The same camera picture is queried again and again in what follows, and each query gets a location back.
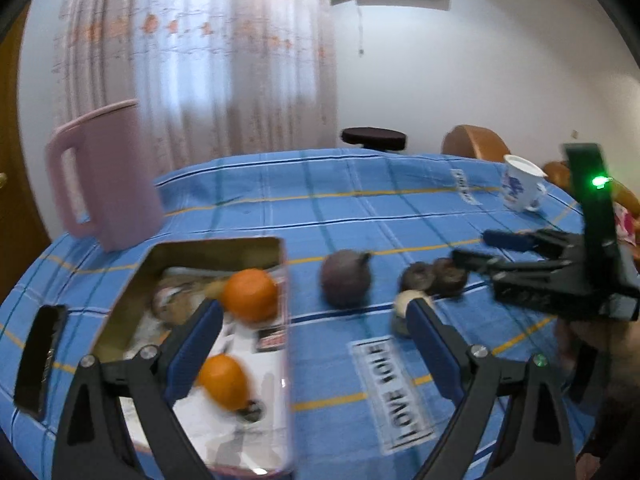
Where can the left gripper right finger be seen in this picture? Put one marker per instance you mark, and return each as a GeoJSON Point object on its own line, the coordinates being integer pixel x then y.
{"type": "Point", "coordinates": [534, 440]}

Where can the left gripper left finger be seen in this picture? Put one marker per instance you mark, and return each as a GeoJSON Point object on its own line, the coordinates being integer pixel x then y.
{"type": "Point", "coordinates": [93, 441]}

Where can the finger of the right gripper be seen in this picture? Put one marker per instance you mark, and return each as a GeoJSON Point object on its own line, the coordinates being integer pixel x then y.
{"type": "Point", "coordinates": [547, 243]}
{"type": "Point", "coordinates": [495, 266]}

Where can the dark chestnut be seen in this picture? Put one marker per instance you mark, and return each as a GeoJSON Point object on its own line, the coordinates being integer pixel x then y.
{"type": "Point", "coordinates": [418, 276]}
{"type": "Point", "coordinates": [449, 280]}

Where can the small orange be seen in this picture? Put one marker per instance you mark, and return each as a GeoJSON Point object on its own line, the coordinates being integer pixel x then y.
{"type": "Point", "coordinates": [226, 382]}

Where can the purple round fruit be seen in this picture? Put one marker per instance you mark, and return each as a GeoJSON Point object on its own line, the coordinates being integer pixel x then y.
{"type": "Point", "coordinates": [345, 278]}

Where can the large orange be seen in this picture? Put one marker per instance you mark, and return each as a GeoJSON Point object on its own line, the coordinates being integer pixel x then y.
{"type": "Point", "coordinates": [251, 296]}

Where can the right hand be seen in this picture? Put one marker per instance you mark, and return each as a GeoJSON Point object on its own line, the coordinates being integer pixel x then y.
{"type": "Point", "coordinates": [618, 341]}

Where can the white blue floral mug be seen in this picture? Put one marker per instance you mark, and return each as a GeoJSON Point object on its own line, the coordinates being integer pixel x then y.
{"type": "Point", "coordinates": [522, 184]}

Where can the pink floral cushion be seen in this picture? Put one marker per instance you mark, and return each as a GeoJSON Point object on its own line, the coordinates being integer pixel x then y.
{"type": "Point", "coordinates": [627, 228]}

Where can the black smartphone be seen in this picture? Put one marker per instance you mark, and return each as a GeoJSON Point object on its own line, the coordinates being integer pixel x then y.
{"type": "Point", "coordinates": [31, 386]}

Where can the brown wooden chair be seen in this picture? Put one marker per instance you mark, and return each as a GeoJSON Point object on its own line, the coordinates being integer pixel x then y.
{"type": "Point", "coordinates": [474, 142]}

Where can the blue plaid tablecloth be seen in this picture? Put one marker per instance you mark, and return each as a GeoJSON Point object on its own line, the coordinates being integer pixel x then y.
{"type": "Point", "coordinates": [350, 221]}

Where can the pink metal tin box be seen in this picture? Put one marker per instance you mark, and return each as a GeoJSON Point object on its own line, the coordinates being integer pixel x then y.
{"type": "Point", "coordinates": [130, 325]}

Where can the white paper sheet in tin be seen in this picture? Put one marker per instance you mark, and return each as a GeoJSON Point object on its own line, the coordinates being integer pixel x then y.
{"type": "Point", "coordinates": [240, 424]}

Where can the dark round stool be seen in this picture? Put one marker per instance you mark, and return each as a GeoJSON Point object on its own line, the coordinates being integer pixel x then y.
{"type": "Point", "coordinates": [376, 139]}

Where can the pink electric kettle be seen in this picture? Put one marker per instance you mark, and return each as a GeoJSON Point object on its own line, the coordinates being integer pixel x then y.
{"type": "Point", "coordinates": [116, 183]}

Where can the pink floral curtain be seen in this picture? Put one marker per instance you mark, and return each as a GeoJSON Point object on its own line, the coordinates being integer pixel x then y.
{"type": "Point", "coordinates": [212, 78]}

